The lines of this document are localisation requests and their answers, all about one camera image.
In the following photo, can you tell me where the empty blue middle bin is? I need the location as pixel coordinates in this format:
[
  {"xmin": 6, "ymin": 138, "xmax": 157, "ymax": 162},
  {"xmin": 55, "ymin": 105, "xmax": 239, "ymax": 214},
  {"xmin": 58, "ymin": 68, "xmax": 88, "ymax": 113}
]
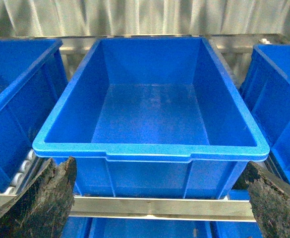
[{"xmin": 33, "ymin": 37, "xmax": 270, "ymax": 199}]

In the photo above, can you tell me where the blue right ribbed bin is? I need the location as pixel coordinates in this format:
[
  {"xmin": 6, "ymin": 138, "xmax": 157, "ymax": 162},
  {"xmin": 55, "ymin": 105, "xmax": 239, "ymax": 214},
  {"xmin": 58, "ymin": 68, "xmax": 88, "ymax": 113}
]
[{"xmin": 239, "ymin": 45, "xmax": 290, "ymax": 183}]

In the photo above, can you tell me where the blue bin with buttons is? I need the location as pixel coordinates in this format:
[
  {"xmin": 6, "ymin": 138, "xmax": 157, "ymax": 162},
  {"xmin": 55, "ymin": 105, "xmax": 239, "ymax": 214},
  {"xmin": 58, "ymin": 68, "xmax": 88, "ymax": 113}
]
[{"xmin": 0, "ymin": 39, "xmax": 67, "ymax": 192}]

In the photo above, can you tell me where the lower blue bin middle-left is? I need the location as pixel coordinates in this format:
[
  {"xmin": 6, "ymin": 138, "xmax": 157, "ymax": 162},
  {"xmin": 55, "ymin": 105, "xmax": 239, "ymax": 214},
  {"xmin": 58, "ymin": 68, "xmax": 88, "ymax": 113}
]
[{"xmin": 61, "ymin": 217, "xmax": 212, "ymax": 238}]

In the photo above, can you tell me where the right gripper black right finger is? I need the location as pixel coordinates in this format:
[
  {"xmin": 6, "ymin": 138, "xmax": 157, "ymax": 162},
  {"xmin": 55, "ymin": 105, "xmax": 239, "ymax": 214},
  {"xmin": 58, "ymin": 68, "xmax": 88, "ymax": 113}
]
[{"xmin": 246, "ymin": 162, "xmax": 290, "ymax": 238}]

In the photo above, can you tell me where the steel shelf front rail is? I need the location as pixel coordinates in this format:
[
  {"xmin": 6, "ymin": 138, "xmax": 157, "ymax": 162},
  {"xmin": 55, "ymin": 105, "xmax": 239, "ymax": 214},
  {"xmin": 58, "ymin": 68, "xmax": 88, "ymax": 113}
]
[{"xmin": 0, "ymin": 193, "xmax": 257, "ymax": 223}]

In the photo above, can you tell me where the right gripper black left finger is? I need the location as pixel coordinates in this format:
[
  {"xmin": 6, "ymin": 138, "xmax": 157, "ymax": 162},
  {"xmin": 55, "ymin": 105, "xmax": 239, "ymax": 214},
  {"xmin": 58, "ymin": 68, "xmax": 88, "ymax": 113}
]
[{"xmin": 0, "ymin": 157, "xmax": 77, "ymax": 238}]

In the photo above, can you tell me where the white roller track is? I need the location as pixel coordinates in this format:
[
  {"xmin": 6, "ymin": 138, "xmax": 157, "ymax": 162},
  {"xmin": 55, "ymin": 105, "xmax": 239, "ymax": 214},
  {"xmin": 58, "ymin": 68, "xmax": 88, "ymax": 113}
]
[{"xmin": 3, "ymin": 149, "xmax": 42, "ymax": 195}]

